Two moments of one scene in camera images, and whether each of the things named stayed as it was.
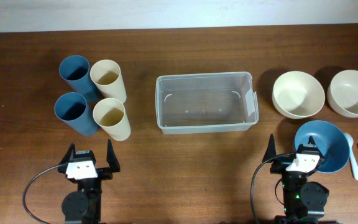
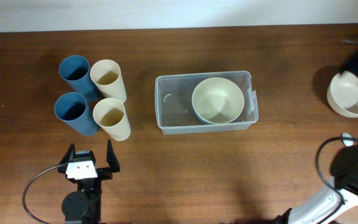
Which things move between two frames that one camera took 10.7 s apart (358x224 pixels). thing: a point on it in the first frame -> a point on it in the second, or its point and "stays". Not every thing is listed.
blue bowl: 330,140 -> 198,117
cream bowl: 297,94 -> 218,99
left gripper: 106,173 stays
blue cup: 72,108 stays
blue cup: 75,70 stays
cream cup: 109,114 stays
